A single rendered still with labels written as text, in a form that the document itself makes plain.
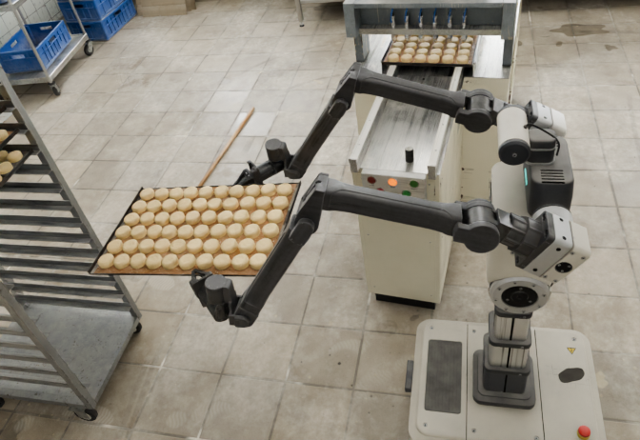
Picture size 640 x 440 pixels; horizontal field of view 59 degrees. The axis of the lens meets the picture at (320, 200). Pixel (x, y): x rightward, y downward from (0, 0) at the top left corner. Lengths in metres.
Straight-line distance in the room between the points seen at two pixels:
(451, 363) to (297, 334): 0.79
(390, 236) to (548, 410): 0.86
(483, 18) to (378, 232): 1.02
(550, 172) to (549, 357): 1.04
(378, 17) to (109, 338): 1.90
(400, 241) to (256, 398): 0.91
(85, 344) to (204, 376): 0.57
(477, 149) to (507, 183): 1.34
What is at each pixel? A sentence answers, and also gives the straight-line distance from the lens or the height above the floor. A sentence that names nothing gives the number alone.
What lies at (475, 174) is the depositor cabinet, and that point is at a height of 0.28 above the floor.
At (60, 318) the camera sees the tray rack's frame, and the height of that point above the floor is 0.15.
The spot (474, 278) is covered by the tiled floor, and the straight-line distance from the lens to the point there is 2.86.
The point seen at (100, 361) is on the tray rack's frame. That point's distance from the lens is 2.77.
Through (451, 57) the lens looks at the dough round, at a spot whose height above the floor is 0.92.
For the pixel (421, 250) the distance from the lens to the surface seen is 2.40.
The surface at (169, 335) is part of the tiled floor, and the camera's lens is 2.91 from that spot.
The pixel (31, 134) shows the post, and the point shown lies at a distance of 2.23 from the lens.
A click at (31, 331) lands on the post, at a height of 0.67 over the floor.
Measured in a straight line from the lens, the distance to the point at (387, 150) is 2.23.
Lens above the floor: 2.18
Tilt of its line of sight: 41 degrees down
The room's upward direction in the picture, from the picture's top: 11 degrees counter-clockwise
